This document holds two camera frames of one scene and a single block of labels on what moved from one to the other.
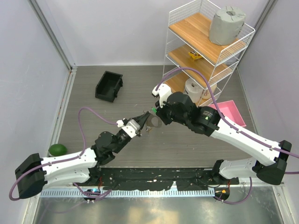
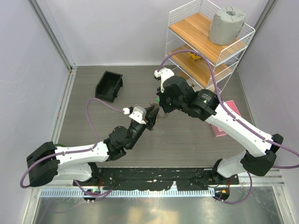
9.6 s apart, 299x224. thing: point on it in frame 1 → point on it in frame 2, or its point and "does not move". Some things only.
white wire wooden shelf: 195,69 does not move
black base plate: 143,178 does not move
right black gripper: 161,112 → 166,108
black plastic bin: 109,86 does not move
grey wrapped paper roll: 226,25 does not move
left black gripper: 141,120 → 151,116
